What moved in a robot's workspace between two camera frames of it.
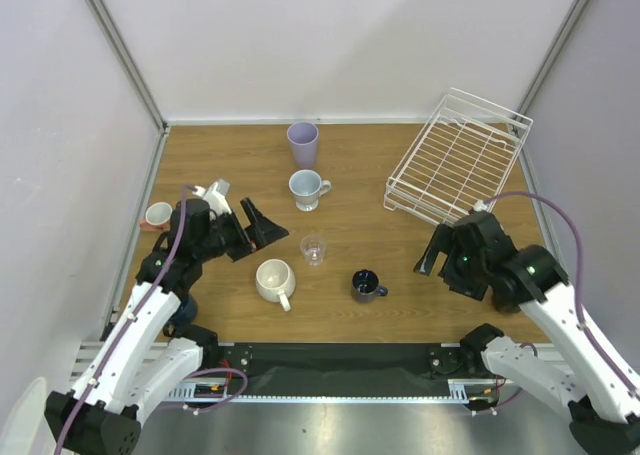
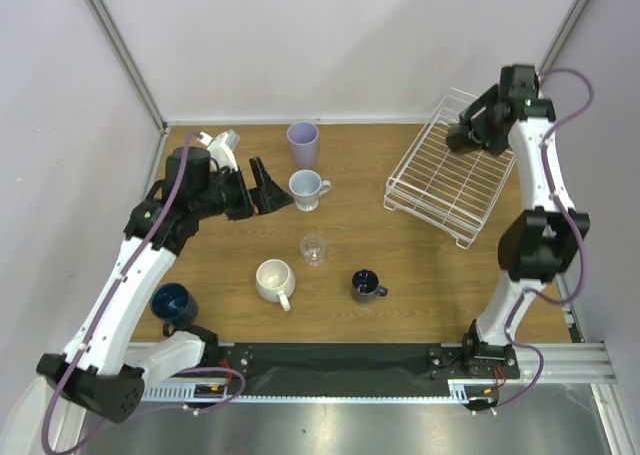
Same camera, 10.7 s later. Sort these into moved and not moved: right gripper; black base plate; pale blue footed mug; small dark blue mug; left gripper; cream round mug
Moved: right gripper; left gripper
Not moved: small dark blue mug; pale blue footed mug; cream round mug; black base plate
